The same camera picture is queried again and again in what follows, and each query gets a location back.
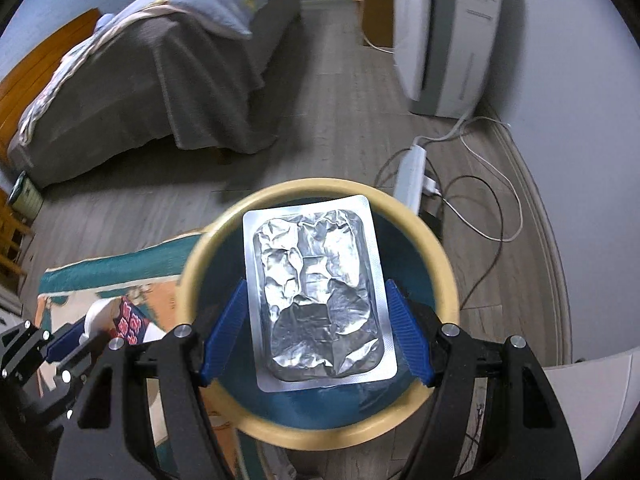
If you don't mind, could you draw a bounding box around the white board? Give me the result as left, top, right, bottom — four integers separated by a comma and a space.
542, 355, 640, 480

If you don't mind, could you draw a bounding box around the teal waste bin yellow rim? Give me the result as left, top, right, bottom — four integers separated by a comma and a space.
179, 177, 460, 452

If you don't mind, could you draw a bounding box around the wooden bed frame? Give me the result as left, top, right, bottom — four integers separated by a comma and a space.
0, 7, 101, 171

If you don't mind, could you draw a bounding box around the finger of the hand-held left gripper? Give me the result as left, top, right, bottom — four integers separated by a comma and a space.
0, 320, 87, 386
30, 332, 113, 421

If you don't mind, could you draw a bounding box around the white air purifier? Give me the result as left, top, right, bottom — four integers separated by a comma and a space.
392, 0, 503, 117

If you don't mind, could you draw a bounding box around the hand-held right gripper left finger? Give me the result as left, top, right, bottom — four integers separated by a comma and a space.
50, 280, 249, 480

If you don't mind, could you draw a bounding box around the wooden nightstand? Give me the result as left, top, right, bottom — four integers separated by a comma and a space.
0, 190, 33, 291

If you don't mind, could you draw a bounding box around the red printed white packet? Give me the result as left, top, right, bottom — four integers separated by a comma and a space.
82, 297, 168, 346

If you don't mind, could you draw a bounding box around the teal orange patterned mat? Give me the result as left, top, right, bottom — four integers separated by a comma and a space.
37, 230, 301, 480

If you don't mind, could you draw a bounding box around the black cable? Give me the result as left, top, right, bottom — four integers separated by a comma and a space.
375, 150, 503, 311

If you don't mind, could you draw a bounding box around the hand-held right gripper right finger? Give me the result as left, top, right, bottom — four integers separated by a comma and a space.
385, 280, 583, 480

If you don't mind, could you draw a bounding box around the small green lined bin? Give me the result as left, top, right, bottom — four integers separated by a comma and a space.
10, 170, 43, 218

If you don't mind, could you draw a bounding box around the white power strip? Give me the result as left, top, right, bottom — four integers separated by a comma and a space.
392, 145, 441, 213

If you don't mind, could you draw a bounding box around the light blue quilt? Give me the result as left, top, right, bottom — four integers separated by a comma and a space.
20, 0, 301, 141

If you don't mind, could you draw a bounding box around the silver foil blister pack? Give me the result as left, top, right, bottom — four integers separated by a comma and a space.
242, 195, 398, 393

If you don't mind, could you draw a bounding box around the bed with grey blanket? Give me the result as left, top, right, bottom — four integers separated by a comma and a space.
7, 0, 306, 188

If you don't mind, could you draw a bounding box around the wooden cabinet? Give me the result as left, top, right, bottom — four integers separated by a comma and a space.
354, 0, 396, 51

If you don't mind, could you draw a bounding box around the cream cable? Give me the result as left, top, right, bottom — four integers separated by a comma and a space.
360, 0, 397, 56

